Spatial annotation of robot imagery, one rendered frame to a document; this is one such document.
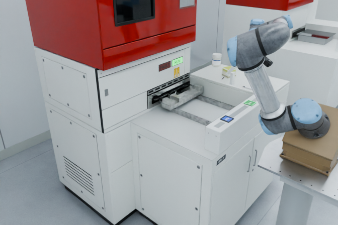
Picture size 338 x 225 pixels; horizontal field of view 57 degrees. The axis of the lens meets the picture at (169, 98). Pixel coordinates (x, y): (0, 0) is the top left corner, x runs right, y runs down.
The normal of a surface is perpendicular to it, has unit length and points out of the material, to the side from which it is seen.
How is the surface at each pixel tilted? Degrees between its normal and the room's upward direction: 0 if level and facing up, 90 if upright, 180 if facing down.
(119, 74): 90
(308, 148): 49
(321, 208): 0
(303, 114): 45
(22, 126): 90
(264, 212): 0
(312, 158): 90
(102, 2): 90
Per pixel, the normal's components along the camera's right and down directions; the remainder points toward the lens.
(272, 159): 0.00, -0.90
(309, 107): -0.40, -0.39
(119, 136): 0.76, 0.28
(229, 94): -0.66, 0.33
